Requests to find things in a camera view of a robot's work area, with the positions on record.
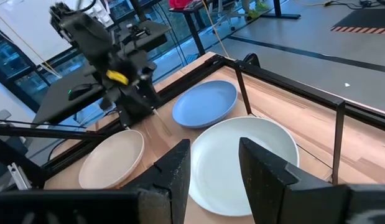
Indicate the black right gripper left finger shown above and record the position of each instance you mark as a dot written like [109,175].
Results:
[170,183]

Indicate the black desk top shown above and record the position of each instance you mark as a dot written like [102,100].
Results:
[58,99]

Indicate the blue round plate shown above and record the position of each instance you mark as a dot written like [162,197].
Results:
[204,104]

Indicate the person's foot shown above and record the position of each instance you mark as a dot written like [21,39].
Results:
[257,11]

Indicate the red object on desk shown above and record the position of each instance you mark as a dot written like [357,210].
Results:
[179,3]

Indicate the black mat with hazard stripes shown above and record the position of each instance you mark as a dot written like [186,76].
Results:
[363,21]

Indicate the black desk with device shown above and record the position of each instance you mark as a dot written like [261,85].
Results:
[148,34]

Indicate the beige round plate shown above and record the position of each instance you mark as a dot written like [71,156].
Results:
[113,160]

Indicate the silver aluminium profile piece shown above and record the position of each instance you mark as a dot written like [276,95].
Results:
[18,175]

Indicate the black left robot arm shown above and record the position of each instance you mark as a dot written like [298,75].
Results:
[86,34]

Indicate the black T-shaped desk foot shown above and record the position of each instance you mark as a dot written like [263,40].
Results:
[279,12]

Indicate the black-legged background desk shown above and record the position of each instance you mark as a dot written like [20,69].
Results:
[193,28]

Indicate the black computer mouse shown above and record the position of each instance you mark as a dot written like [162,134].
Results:
[80,91]

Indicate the white round plate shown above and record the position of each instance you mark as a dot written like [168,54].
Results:
[217,168]

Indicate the yellow tag on arm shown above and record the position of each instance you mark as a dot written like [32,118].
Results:
[117,77]

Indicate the office chair base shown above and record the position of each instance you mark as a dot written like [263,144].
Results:
[224,21]

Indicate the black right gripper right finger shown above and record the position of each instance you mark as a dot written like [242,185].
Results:
[267,193]

